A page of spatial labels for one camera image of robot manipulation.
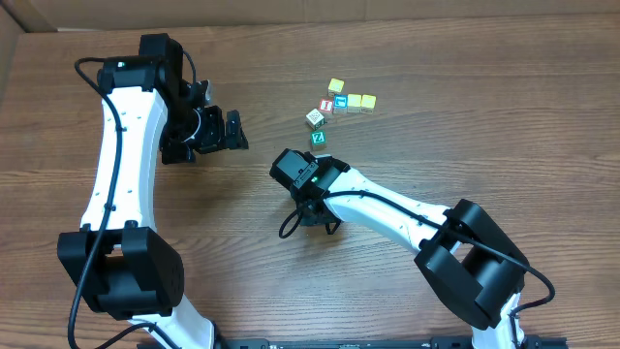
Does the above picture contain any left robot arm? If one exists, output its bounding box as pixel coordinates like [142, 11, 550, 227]
[57, 33, 248, 348]

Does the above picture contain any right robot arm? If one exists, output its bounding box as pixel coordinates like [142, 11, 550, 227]
[269, 149, 529, 348]

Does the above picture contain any green letter Z block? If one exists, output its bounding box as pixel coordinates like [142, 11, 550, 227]
[310, 130, 327, 151]

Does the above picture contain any white patterned block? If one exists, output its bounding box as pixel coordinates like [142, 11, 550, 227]
[305, 109, 326, 130]

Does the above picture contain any red letter I block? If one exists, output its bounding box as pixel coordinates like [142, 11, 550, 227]
[318, 99, 333, 118]

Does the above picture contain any blue letter block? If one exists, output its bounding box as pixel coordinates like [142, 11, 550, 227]
[332, 95, 348, 113]

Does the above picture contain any yellow block middle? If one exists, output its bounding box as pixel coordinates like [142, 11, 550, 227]
[347, 94, 362, 113]

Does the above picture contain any yellow block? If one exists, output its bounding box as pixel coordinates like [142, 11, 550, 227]
[327, 78, 345, 98]
[347, 94, 362, 113]
[360, 94, 377, 114]

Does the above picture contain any yellow block top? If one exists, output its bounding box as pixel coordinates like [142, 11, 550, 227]
[327, 78, 345, 98]

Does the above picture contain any yellow block right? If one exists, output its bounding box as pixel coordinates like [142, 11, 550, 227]
[360, 94, 377, 114]

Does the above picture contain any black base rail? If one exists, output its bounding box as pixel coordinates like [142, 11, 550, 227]
[136, 334, 569, 349]

